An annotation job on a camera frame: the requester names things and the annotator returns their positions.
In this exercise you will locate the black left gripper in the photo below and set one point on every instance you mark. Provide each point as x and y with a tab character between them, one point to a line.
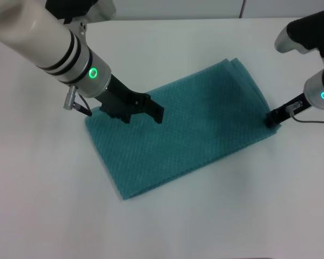
121	101

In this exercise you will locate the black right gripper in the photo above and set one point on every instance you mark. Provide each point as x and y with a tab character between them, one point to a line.
293	108

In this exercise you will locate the teal waffle-textured towel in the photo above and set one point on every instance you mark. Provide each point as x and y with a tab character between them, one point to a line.
183	140

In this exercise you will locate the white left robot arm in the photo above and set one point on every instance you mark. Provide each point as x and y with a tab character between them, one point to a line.
40	40

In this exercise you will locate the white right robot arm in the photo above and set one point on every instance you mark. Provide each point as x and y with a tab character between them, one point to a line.
320	89

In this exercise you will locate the right wrist camera housing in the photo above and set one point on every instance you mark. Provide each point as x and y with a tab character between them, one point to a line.
305	32

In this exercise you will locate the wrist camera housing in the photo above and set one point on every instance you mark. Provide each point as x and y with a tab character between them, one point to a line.
86	10
305	32

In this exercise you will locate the left wrist camera housing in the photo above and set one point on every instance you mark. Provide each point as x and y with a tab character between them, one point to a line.
86	10

